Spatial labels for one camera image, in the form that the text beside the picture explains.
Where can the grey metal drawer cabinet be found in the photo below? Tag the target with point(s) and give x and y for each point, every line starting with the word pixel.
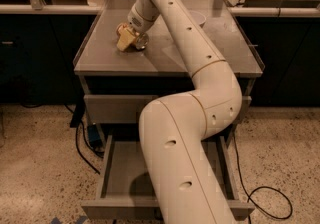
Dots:
pixel 156 70

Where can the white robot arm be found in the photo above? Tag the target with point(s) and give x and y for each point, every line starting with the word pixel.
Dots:
pixel 186 188

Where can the crushed orange soda can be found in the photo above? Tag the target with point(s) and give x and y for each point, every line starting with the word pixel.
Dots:
pixel 141 41

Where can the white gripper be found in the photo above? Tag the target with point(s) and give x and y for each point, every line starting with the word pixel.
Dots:
pixel 139 23

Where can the open middle grey drawer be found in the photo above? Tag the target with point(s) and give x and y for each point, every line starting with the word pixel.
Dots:
pixel 124 189

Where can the black counter with white rail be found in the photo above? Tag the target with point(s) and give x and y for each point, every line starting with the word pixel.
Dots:
pixel 37 53

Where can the white ceramic bowl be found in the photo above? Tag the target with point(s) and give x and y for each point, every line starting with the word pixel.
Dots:
pixel 199 18

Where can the closed upper grey drawer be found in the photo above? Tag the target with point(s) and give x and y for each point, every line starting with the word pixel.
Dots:
pixel 113 109

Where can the blue power adapter box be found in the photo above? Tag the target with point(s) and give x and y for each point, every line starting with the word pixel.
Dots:
pixel 93 136

